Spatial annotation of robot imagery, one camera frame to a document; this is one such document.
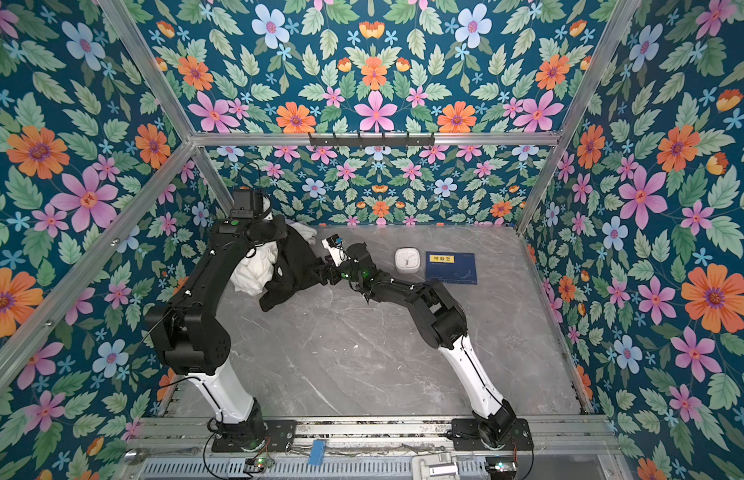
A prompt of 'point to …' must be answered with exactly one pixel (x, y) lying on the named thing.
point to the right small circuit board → (501, 467)
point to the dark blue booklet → (455, 268)
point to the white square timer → (407, 260)
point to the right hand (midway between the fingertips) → (318, 260)
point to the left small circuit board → (258, 464)
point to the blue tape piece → (316, 454)
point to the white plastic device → (434, 467)
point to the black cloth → (296, 269)
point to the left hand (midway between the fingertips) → (285, 216)
